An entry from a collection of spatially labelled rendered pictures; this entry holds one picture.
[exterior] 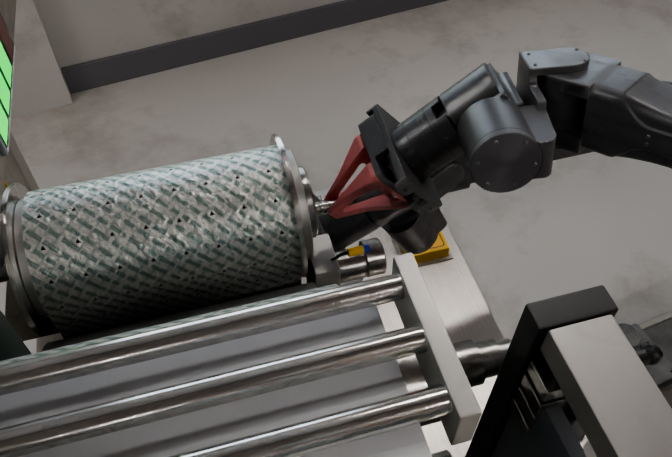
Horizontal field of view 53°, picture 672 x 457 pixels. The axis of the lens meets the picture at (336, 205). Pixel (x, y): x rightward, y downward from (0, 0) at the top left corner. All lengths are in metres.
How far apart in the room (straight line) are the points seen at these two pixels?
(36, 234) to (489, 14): 2.84
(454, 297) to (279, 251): 0.47
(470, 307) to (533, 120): 0.52
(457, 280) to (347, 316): 0.69
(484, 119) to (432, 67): 2.38
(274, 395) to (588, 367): 0.17
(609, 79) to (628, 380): 0.29
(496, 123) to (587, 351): 0.22
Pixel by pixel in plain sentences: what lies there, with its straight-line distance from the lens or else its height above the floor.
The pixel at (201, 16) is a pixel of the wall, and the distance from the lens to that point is 2.89.
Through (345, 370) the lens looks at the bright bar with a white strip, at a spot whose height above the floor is 1.45.
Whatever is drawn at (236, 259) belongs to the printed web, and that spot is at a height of 1.26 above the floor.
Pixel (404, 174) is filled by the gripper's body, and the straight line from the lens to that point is 0.59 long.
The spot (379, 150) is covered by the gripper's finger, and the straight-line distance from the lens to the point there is 0.61.
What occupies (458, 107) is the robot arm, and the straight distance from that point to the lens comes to 0.60.
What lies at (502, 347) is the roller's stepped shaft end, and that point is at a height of 1.34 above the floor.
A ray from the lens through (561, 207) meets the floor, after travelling 2.45.
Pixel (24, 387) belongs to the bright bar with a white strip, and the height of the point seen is 1.45.
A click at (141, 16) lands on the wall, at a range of 2.83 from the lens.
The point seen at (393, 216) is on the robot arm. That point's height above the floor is 1.15.
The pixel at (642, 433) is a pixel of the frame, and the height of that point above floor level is 1.44.
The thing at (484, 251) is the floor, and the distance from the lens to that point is 2.26.
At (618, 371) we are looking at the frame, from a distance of 0.39.
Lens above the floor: 1.76
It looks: 49 degrees down
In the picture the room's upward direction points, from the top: straight up
